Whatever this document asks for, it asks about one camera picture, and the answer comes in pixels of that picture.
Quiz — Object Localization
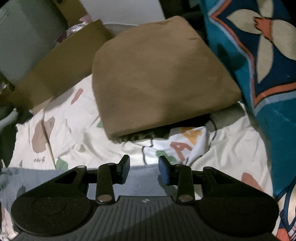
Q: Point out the blue denim jeans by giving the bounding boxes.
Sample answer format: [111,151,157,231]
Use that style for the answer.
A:
[1,164,177,206]

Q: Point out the teal floral blanket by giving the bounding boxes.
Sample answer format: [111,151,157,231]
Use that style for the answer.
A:
[200,1,295,240]

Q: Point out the brown cardboard box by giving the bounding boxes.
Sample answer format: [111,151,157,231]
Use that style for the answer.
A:
[1,1,112,109]

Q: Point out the folded brown garment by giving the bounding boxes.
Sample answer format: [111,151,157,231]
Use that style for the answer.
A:
[92,16,241,141]

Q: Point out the cream printed bed sheet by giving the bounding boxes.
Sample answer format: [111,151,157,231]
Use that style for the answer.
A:
[0,74,275,241]

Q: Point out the white lettered t-shirt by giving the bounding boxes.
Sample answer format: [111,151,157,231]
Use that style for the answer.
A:
[142,126,217,166]

